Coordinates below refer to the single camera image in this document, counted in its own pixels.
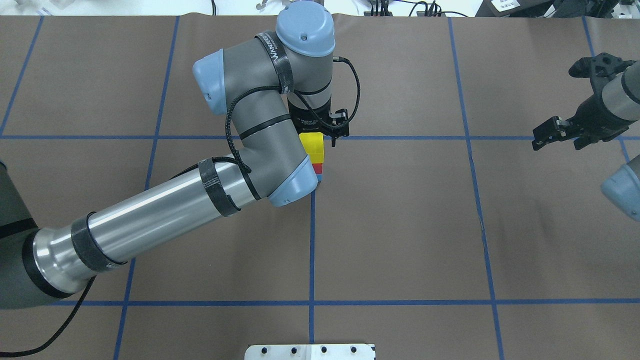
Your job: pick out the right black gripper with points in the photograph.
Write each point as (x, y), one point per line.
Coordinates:
(594, 114)

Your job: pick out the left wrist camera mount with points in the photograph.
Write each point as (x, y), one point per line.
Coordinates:
(337, 124)

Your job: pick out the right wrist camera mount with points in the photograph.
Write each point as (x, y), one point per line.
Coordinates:
(600, 69)

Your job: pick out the yellow foam block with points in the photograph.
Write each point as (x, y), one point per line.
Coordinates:
(313, 144)

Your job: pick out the red foam block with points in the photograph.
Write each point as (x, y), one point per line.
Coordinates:
(318, 168)

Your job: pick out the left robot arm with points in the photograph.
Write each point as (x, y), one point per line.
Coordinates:
(270, 89)

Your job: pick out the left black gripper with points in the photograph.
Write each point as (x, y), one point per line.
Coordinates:
(308, 118)

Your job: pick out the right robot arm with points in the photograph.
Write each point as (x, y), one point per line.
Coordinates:
(622, 98)

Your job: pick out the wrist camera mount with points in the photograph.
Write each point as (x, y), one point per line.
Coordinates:
(337, 124)
(600, 69)

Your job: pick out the white camera stand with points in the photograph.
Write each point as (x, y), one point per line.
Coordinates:
(327, 351)

